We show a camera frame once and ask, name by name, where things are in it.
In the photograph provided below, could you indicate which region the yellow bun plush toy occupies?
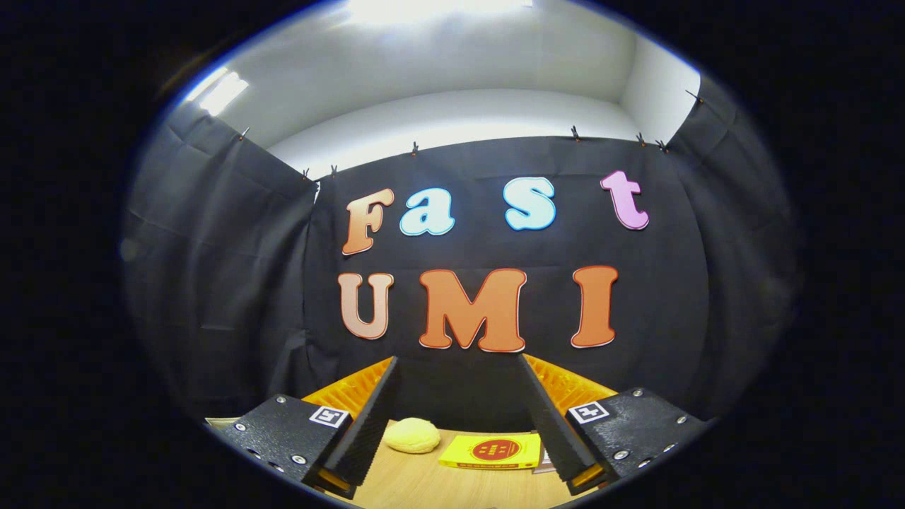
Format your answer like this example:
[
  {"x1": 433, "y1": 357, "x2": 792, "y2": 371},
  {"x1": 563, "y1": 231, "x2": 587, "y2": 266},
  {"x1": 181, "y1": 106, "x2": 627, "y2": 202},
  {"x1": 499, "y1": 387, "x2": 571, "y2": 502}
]
[{"x1": 384, "y1": 417, "x2": 442, "y2": 455}]

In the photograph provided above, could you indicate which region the ceiling light panel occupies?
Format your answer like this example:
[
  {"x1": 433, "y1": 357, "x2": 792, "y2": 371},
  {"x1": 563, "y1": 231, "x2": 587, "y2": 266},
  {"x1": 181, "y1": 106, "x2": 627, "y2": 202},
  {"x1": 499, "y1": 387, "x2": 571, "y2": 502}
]
[
  {"x1": 346, "y1": 0, "x2": 535, "y2": 25},
  {"x1": 185, "y1": 67, "x2": 250, "y2": 117}
]

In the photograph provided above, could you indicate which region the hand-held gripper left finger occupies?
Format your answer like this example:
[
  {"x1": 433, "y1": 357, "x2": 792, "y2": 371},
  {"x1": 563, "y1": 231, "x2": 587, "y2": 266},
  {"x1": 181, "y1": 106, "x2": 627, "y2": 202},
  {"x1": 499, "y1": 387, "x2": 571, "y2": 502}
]
[{"x1": 221, "y1": 356, "x2": 401, "y2": 501}]

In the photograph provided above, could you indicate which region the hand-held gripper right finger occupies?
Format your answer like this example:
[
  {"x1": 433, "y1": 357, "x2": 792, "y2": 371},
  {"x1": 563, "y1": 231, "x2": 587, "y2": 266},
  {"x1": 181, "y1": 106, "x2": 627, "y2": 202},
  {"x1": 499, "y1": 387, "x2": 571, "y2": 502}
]
[{"x1": 518, "y1": 353, "x2": 713, "y2": 497}]

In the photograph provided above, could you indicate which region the yellow book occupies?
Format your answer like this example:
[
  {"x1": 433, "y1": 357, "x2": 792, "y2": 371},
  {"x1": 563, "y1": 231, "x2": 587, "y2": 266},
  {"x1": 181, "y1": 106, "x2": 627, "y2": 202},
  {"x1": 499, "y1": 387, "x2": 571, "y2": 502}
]
[{"x1": 438, "y1": 433, "x2": 542, "y2": 471}]

